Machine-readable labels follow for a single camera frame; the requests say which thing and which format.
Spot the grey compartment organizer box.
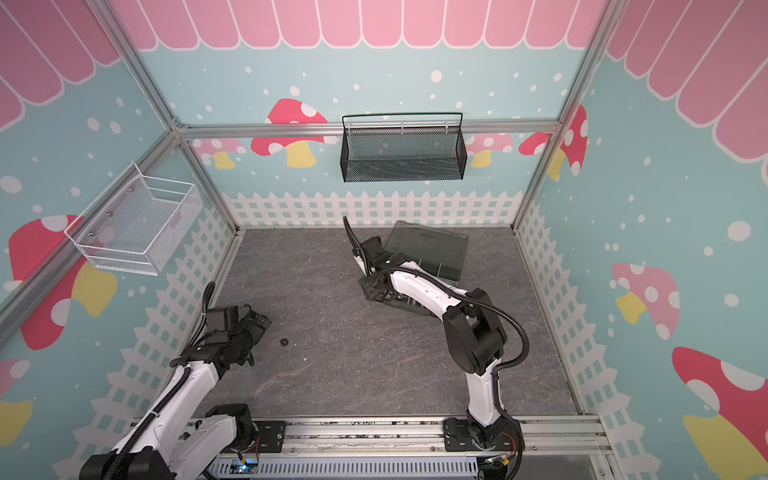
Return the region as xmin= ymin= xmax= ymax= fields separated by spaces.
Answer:
xmin=352 ymin=220 xmax=469 ymax=316

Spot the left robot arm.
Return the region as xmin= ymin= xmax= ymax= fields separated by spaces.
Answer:
xmin=79 ymin=304 xmax=271 ymax=479

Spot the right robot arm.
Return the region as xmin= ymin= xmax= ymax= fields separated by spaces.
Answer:
xmin=347 ymin=232 xmax=530 ymax=453

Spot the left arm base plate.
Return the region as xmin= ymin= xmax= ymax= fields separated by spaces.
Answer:
xmin=229 ymin=420 xmax=287 ymax=456

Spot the black mesh wall basket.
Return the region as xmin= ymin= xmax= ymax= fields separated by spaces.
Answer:
xmin=340 ymin=112 xmax=468 ymax=183

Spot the white mesh wall basket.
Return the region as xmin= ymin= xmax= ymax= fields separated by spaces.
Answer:
xmin=64 ymin=164 xmax=203 ymax=276

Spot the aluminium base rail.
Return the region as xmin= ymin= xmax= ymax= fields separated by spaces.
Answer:
xmin=113 ymin=415 xmax=613 ymax=460

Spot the white slotted cable duct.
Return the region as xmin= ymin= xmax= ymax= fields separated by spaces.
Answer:
xmin=208 ymin=457 xmax=478 ymax=479

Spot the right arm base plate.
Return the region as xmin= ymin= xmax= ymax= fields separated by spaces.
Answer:
xmin=442 ymin=417 xmax=525 ymax=453

